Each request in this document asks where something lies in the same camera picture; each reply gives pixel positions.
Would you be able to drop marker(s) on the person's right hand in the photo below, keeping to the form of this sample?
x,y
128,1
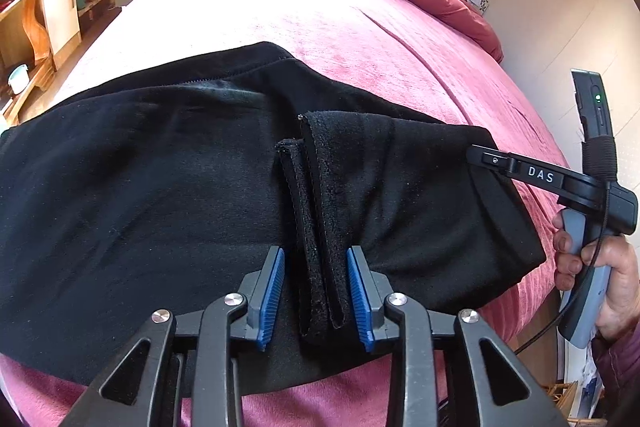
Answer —
x,y
622,287

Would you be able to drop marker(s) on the wicker basket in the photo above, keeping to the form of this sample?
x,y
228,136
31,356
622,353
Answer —
x,y
560,399

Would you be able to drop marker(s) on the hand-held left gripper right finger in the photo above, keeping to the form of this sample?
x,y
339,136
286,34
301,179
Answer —
x,y
359,302

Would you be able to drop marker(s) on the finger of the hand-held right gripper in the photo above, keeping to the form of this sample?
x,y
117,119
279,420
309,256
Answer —
x,y
525,172

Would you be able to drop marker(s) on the bed with pink sheet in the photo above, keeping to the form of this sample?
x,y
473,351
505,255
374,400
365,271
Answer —
x,y
360,37

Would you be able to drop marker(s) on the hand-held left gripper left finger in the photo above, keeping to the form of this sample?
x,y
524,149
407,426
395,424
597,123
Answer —
x,y
270,302

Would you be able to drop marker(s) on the black pants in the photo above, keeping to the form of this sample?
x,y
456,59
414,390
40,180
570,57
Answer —
x,y
150,207

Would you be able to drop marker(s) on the wooden side table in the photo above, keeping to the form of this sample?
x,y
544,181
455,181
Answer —
x,y
30,32

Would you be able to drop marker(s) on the person's right forearm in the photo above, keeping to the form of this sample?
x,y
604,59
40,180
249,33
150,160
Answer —
x,y
620,367

